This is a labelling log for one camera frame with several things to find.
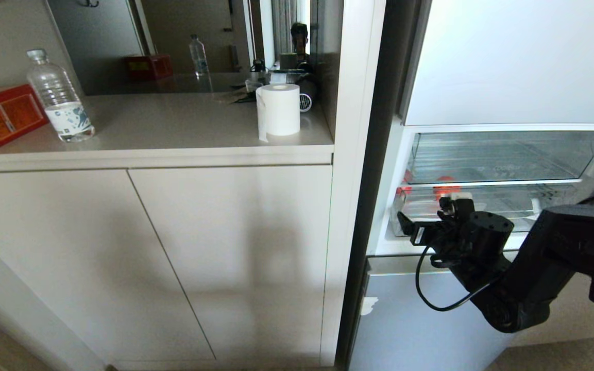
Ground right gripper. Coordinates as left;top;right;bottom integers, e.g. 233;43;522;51
397;211;478;257

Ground red round food item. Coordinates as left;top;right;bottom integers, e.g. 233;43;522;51
433;176;461;200

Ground grey fridge freezer door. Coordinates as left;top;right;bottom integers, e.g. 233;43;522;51
349;256;515;371

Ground grey fridge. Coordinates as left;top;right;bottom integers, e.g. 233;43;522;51
335;0;594;371

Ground clear fridge drawer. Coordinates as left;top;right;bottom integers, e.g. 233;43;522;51
391;181;588;239

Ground glass fridge shelf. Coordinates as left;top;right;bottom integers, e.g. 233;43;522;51
406;130;594;185

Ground black hair dryer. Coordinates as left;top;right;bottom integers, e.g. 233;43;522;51
296;72;321;113

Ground beige cabinet door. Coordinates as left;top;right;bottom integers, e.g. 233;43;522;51
128;165;333;361
0;170;216;367

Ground white toilet paper roll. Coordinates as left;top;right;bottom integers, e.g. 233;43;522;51
255;83;301;143

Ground flat paper packets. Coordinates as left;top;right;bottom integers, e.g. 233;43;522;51
218;85;257;105

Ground beige cabinet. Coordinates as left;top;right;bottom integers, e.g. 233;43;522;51
0;93;386;371

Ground clear plastic water bottle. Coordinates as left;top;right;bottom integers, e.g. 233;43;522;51
26;48;96;143

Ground red cardboard box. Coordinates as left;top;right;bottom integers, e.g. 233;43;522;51
0;84;50;151

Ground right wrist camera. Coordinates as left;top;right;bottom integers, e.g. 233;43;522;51
438;193;476;219

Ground black cable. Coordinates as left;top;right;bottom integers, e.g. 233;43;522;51
415;245;506;313

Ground wall mirror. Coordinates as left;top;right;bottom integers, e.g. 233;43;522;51
46;0;312;96

